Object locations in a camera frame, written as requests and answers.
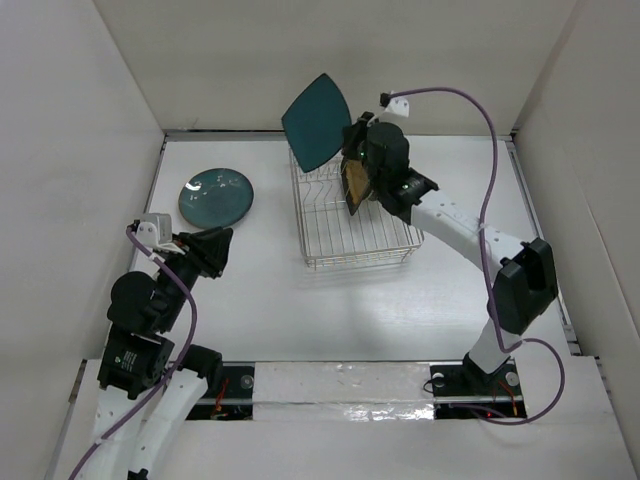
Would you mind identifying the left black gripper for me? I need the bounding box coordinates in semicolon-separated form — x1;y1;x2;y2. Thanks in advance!
158;223;233;328

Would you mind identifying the dark teal oval plate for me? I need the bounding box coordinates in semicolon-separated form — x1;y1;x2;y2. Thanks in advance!
281;73;351;173

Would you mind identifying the black square amber plate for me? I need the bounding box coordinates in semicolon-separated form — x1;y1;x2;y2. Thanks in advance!
341;158;371;216

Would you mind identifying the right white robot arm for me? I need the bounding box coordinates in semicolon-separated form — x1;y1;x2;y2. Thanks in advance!
341;112;558;393

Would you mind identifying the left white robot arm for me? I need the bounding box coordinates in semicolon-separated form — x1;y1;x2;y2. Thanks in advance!
69;215;233;479

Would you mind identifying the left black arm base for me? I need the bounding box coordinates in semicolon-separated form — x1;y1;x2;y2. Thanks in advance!
187;362;255;421

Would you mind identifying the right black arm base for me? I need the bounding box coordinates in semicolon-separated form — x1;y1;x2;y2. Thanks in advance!
423;361;527;420

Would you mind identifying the dark teal round plate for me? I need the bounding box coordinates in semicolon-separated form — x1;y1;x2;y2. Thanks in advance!
178;168;254;230

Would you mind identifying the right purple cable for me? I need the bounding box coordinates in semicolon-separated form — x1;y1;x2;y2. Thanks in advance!
380;87;566;425

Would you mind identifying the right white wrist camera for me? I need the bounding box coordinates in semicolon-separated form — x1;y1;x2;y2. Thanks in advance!
372;92;410;125

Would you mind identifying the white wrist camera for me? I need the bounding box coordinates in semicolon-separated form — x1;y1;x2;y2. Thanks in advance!
372;92;410;125
129;213;176;252

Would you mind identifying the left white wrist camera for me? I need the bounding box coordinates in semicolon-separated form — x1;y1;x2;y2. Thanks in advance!
129;213;176;252

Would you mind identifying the silver wire dish rack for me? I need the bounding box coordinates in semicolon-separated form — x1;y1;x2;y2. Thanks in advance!
289;155;424;271

